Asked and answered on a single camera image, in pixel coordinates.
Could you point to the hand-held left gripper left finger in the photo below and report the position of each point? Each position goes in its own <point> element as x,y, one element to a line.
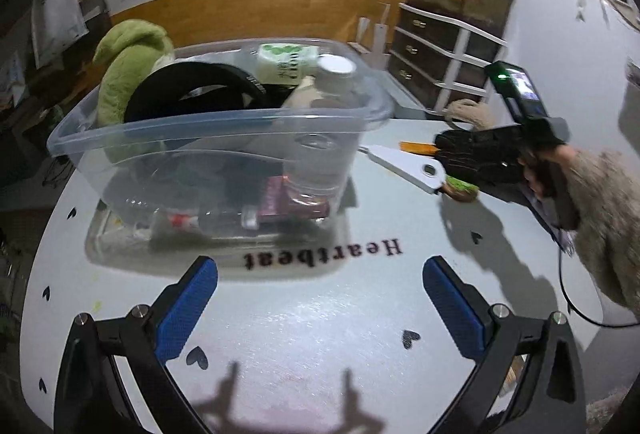
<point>187,309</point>

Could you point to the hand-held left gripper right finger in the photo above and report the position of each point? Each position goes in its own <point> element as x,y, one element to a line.
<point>452,309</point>

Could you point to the clear tube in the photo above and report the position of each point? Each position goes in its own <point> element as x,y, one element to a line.
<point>200,221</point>

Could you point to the maroon box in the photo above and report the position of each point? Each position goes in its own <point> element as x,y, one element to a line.
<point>272,199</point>

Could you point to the clear plastic container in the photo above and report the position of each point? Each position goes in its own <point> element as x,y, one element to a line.
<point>225,134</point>

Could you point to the clear plastic bottle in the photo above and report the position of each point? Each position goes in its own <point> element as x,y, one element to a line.
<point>320,154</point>

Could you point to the black cap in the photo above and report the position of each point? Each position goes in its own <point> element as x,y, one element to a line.
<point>170,79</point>

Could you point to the green and white carton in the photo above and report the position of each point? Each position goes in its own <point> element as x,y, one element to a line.
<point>285,62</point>

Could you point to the green plush toy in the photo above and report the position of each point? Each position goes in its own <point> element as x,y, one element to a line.
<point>125,64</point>

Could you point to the person's right hand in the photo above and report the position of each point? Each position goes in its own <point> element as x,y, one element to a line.
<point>531,176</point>

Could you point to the beige plush toy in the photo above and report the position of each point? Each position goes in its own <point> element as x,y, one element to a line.
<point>467,112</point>

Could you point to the dark plastic drawer unit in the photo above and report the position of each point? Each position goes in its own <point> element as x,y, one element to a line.
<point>430,44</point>

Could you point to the green topped brush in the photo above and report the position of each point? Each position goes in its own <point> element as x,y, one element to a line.
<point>460,188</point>

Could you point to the white flat tool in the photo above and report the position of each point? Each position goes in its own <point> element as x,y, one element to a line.
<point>405,164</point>

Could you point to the white desk organizer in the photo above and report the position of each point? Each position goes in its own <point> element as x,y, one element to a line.
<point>377,39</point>

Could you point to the white tote bag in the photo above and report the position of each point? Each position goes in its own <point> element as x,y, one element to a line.
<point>57,19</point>

